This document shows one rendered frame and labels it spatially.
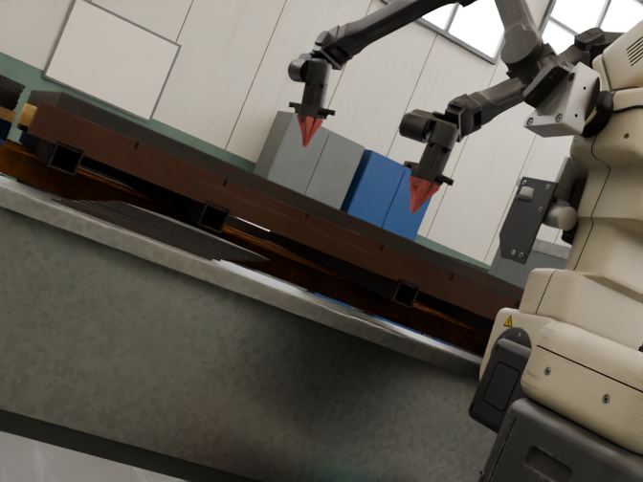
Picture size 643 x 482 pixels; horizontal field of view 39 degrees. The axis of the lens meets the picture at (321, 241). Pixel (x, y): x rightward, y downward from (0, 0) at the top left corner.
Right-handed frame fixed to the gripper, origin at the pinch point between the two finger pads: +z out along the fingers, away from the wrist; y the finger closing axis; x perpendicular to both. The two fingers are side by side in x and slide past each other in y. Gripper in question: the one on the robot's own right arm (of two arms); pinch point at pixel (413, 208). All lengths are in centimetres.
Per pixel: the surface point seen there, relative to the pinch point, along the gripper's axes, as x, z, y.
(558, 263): -52, -7, -82
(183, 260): 30, 26, 52
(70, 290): 14, 39, 64
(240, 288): 30, 27, 41
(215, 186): 9.8, 12.4, 46.1
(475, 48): -851, -285, -452
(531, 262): -65, -5, -82
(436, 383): 14.3, 32.4, -13.3
